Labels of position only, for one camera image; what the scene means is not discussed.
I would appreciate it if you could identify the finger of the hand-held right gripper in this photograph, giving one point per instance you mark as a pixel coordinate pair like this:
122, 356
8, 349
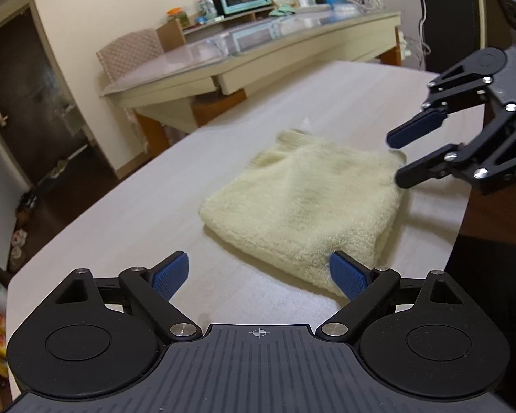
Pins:
413, 131
425, 170

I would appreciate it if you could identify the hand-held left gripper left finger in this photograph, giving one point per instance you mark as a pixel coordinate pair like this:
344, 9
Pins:
172, 275

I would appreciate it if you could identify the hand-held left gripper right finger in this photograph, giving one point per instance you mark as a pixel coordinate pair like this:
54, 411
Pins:
348, 277

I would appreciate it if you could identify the cream terry towel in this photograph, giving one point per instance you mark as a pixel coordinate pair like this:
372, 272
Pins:
301, 206

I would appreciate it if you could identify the black tall appliance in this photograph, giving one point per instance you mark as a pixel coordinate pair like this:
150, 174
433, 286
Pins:
451, 17

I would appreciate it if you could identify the white power strip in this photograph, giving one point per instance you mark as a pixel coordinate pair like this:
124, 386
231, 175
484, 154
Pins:
405, 44

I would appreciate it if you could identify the pale slipper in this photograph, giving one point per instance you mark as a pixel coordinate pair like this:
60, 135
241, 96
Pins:
58, 167

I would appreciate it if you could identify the white pink shoe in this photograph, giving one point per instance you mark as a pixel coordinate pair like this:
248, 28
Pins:
15, 261
18, 241

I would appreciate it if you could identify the black shoe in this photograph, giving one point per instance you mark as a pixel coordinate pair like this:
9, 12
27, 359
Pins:
26, 206

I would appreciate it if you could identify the brown wooden stool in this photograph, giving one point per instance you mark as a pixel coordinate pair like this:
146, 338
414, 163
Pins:
219, 107

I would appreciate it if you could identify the pale green bag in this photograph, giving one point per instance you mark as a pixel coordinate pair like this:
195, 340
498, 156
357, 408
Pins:
285, 4

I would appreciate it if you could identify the wooden shelf riser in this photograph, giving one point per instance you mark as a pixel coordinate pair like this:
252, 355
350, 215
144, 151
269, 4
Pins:
228, 19

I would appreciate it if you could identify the patterned pink chair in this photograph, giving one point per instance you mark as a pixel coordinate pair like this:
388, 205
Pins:
129, 56

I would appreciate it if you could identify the dark wooden door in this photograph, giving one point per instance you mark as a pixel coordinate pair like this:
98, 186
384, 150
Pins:
26, 94

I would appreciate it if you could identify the brown wooden box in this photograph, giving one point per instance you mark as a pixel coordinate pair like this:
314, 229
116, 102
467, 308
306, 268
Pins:
170, 34

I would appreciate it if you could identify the red white packet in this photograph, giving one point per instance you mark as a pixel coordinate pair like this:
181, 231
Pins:
207, 5

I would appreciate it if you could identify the jar with orange lid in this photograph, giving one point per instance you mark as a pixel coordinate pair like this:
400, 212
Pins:
177, 16

